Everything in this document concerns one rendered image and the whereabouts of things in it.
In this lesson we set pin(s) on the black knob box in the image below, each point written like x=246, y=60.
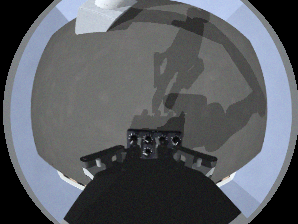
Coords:
x=168, y=138

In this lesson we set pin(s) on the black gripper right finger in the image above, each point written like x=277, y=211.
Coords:
x=168, y=158

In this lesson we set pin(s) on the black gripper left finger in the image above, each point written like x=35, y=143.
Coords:
x=102, y=160

